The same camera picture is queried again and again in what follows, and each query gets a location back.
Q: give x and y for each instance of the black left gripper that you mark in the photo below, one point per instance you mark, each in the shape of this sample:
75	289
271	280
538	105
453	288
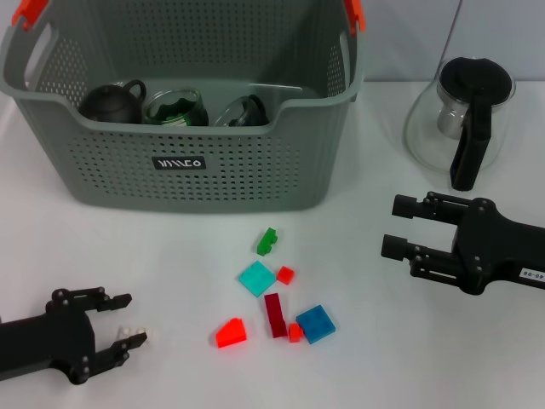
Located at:
47	341

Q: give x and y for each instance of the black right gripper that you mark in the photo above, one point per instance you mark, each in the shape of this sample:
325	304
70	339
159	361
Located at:
494	251

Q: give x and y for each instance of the white toy plate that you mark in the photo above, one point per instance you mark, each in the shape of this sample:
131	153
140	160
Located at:
127	330

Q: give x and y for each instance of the red sloped toy brick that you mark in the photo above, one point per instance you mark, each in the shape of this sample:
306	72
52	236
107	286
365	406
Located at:
231	334

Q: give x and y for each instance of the small red toy brick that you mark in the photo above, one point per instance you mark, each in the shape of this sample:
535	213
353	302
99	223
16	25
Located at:
285	275
294	333

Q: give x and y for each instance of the teal square toy brick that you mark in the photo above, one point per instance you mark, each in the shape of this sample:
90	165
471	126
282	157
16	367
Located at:
256	279

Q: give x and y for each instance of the green toy brick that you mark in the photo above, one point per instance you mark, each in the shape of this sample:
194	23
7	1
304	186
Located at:
267	243
176	119

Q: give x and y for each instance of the dark red long brick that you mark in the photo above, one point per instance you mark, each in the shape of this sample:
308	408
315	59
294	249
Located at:
274	315

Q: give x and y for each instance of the grey perforated storage basket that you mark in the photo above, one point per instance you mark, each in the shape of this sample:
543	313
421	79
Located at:
234	183

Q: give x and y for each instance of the blue square toy brick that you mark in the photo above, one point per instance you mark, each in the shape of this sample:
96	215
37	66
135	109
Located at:
316	324

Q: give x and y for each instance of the dark clay teapot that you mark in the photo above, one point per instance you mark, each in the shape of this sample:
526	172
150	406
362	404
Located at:
110	104

